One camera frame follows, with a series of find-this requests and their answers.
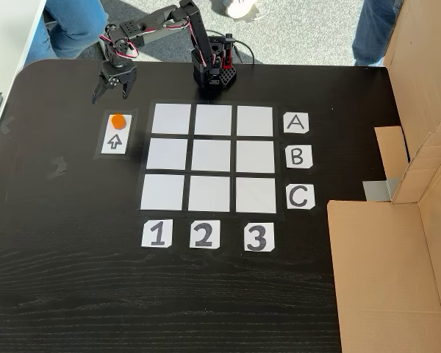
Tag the orange hexagonal token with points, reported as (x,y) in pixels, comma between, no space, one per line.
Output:
(117,121)

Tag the white nine-square grid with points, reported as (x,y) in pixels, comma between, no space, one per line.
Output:
(210,156)

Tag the white arrow paper sheet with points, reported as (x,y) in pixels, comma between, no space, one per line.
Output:
(114,141)

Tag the seated person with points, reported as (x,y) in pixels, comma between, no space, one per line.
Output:
(73,22)

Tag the transparent tape patch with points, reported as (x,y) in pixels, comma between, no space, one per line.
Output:
(8,125)
(59,167)

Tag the white table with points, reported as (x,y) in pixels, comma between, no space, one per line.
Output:
(7,36)

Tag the person's foot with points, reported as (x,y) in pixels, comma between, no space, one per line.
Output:
(240,8)

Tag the paper sheet number 1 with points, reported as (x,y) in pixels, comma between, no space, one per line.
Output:
(156,234)

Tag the paper sheet number 2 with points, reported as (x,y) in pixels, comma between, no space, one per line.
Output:
(204,234)

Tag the paper sheet letter A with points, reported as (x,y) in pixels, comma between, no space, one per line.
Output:
(295,123)

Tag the paper sheet letter B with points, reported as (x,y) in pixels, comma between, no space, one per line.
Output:
(298,157)

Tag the paper sheet number 3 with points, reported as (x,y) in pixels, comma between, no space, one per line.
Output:
(259,237)

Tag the paper sheet letter C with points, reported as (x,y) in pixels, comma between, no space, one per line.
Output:
(300,196)

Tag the standing person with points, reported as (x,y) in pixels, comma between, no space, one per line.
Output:
(371,33)

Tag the brown cardboard box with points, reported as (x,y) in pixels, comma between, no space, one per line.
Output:
(382,276)
(422,73)

